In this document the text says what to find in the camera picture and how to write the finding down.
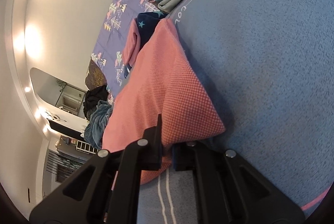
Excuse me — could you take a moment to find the pink knitted cloth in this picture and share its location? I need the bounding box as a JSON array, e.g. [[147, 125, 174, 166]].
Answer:
[[102, 19, 225, 184]]

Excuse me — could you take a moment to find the black clothing pile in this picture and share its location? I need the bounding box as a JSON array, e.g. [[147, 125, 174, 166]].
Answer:
[[83, 85, 109, 120]]

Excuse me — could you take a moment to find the teal fleece blanket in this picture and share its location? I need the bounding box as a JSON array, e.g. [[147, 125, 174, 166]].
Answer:
[[84, 100, 113, 150]]

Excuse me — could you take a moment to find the brown patterned cushion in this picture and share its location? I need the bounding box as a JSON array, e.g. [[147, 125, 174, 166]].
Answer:
[[85, 59, 107, 90]]

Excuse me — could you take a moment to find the blue striped blanket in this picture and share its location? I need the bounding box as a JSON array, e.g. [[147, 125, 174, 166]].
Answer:
[[136, 0, 334, 224]]

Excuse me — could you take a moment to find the navy star folded garment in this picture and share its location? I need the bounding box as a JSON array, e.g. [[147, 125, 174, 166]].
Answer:
[[122, 11, 167, 79]]

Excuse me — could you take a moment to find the purple tree-pattern bedsheet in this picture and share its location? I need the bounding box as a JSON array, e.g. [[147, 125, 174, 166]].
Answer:
[[91, 0, 158, 97]]

